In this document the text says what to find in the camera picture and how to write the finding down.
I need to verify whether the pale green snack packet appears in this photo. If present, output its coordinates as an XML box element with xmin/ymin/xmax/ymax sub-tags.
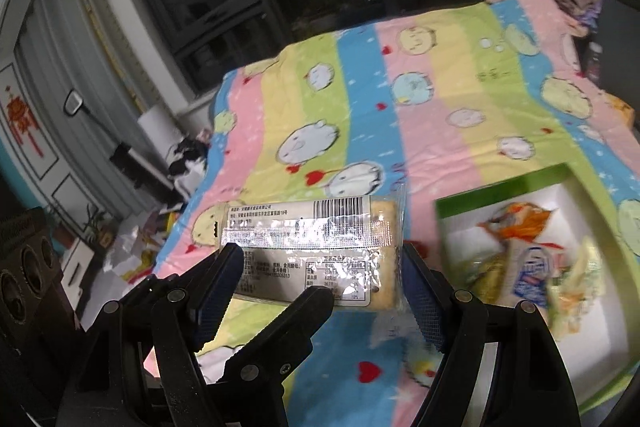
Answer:
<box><xmin>547</xmin><ymin>234</ymin><xmax>603</xmax><ymax>340</ymax></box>

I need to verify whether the yellowish snack packet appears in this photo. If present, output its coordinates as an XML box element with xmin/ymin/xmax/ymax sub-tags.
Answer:
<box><xmin>467</xmin><ymin>252</ymin><xmax>518</xmax><ymax>305</ymax></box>

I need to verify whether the blue and white snack packet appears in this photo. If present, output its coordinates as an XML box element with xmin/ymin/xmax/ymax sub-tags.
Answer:
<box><xmin>512</xmin><ymin>246</ymin><xmax>557</xmax><ymax>305</ymax></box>

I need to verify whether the scattered paper litter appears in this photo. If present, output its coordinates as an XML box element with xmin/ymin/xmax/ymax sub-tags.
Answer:
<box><xmin>107</xmin><ymin>207</ymin><xmax>178</xmax><ymax>283</ymax></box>

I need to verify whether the orange snack packet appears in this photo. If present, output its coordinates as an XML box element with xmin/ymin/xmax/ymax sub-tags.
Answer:
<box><xmin>475</xmin><ymin>201</ymin><xmax>558</xmax><ymax>253</ymax></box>

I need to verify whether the dark drink bottle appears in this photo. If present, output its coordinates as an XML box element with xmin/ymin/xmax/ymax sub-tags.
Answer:
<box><xmin>585</xmin><ymin>41</ymin><xmax>607</xmax><ymax>82</ymax></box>

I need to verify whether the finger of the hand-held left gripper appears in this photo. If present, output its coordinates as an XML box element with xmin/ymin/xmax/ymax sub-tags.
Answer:
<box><xmin>205</xmin><ymin>286</ymin><xmax>337</xmax><ymax>427</ymax></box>

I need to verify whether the white cylinder bin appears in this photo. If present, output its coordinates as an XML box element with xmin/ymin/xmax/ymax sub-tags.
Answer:
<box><xmin>136</xmin><ymin>104</ymin><xmax>173</xmax><ymax>150</ymax></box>

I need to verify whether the red knot wall ornament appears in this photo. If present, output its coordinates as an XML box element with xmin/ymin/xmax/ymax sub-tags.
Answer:
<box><xmin>4</xmin><ymin>84</ymin><xmax>42</xmax><ymax>156</ymax></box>

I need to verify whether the striped cartoon printed blanket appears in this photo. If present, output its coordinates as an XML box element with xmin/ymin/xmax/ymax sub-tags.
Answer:
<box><xmin>150</xmin><ymin>0</ymin><xmax>640</xmax><ymax>427</ymax></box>

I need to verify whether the white box with green rim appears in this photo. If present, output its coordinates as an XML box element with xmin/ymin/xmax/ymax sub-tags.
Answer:
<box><xmin>434</xmin><ymin>162</ymin><xmax>640</xmax><ymax>413</ymax></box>

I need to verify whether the small potted plant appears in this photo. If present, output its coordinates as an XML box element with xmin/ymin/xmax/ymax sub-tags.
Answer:
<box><xmin>80</xmin><ymin>204</ymin><xmax>110</xmax><ymax>250</ymax></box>

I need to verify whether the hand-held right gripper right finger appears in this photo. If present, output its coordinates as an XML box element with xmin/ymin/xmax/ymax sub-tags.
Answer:
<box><xmin>401</xmin><ymin>243</ymin><xmax>582</xmax><ymax>427</ymax></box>

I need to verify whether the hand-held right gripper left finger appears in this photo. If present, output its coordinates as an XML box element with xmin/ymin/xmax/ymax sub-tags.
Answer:
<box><xmin>60</xmin><ymin>243</ymin><xmax>247</xmax><ymax>427</ymax></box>

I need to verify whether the clear bread packet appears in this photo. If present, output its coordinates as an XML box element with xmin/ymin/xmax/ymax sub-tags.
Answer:
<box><xmin>219</xmin><ymin>182</ymin><xmax>421</xmax><ymax>348</ymax></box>

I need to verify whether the black and white cat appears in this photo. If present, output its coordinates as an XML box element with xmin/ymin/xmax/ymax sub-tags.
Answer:
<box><xmin>166</xmin><ymin>138</ymin><xmax>210</xmax><ymax>198</ymax></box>

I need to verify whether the black low bench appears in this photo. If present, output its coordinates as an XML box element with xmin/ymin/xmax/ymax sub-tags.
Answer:
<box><xmin>111</xmin><ymin>142</ymin><xmax>173</xmax><ymax>192</ymax></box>

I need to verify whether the grey curtain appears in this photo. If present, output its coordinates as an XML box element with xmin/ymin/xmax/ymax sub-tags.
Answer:
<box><xmin>15</xmin><ymin>0</ymin><xmax>166</xmax><ymax>168</ymax></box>

